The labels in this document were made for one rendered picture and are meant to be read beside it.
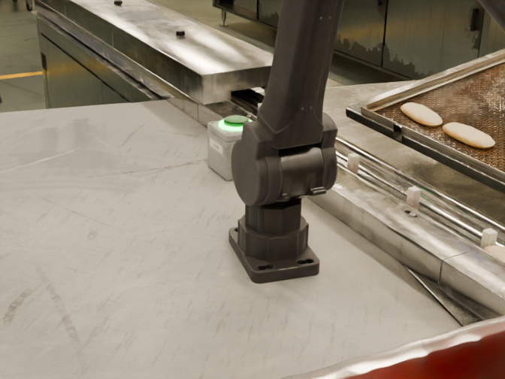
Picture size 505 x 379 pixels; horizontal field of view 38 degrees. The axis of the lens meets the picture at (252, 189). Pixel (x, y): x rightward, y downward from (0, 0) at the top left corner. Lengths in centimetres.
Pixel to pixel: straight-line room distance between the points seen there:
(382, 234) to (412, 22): 325
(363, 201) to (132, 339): 38
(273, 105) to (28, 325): 35
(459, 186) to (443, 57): 283
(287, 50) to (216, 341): 31
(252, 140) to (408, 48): 341
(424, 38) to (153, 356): 345
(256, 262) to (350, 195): 19
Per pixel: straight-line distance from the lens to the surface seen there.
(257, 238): 89
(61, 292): 89
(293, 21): 75
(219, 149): 115
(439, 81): 135
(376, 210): 97
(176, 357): 77
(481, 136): 114
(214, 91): 137
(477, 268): 87
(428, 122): 120
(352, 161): 113
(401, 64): 425
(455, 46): 393
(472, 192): 117
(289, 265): 89
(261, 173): 81
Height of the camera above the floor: 128
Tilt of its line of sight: 24 degrees down
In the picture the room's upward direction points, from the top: 1 degrees clockwise
